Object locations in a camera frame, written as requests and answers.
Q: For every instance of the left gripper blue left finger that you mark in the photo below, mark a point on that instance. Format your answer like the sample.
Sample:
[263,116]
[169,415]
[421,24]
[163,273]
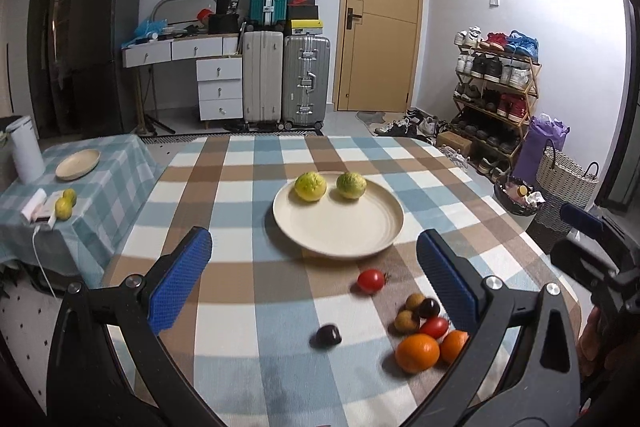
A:
[172,278]

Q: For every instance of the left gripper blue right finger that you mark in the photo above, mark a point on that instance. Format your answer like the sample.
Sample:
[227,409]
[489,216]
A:
[456,283]

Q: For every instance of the dark purple plum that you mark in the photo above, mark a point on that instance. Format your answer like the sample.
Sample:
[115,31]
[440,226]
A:
[428,309]

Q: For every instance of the red tomato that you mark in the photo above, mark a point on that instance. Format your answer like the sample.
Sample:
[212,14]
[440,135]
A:
[371,281]
[435,327]

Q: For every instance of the brown longan fruit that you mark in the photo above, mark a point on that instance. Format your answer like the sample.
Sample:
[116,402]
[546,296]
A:
[414,301]

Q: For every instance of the orange fruit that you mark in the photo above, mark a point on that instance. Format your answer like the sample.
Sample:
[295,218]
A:
[417,353]
[452,345]

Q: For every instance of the large green yellow guava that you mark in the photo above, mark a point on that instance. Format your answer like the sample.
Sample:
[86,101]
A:
[351,185]

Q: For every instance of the right hand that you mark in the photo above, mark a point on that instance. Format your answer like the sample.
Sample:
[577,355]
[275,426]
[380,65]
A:
[588,344]

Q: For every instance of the woven basket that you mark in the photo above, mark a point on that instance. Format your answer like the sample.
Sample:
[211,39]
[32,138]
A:
[562,177]

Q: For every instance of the dark round basket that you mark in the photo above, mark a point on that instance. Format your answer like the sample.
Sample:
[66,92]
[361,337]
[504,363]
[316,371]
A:
[518,197]

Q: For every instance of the large cream plate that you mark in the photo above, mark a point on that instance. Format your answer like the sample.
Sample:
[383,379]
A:
[337,227]

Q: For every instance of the small yellow citrus fruit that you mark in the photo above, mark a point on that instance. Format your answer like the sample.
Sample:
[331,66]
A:
[63,208]

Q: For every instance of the checkered tablecloth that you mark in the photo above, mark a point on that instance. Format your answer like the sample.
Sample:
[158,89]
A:
[245,337]

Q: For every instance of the small green citrus fruit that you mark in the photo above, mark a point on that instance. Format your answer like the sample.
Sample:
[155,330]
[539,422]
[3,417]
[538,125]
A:
[70,195]

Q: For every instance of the purple bag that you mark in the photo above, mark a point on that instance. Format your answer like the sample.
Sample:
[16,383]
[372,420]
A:
[542,129]

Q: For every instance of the cardboard box on floor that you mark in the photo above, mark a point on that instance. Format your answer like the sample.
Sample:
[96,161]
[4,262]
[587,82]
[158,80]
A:
[457,142]

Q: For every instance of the white power adapter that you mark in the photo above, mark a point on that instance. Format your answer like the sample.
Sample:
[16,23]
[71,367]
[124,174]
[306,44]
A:
[39,210]

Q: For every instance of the small cream plate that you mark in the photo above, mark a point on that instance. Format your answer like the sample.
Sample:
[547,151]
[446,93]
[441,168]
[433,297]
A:
[77,164]

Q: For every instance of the white kettle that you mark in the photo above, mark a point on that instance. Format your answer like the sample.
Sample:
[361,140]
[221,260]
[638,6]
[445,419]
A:
[26,152]

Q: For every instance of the wooden shoe rack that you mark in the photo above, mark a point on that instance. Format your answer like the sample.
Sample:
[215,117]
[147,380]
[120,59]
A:
[496,98]

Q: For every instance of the white drawer desk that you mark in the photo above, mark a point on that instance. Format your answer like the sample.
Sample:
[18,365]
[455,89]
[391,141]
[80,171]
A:
[218,69]

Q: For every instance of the beige suitcase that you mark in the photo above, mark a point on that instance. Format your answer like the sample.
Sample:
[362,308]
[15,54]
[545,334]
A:
[262,74]

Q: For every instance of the silver suitcase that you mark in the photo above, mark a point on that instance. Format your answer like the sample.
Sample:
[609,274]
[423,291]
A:
[306,62]

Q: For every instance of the black refrigerator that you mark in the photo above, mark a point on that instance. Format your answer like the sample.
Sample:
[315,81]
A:
[100,89]

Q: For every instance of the stacked shoe boxes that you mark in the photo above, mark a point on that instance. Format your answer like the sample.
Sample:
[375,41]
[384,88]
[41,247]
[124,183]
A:
[302,17]

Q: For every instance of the wooden door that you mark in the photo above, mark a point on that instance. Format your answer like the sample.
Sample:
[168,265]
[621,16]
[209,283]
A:
[377,52]

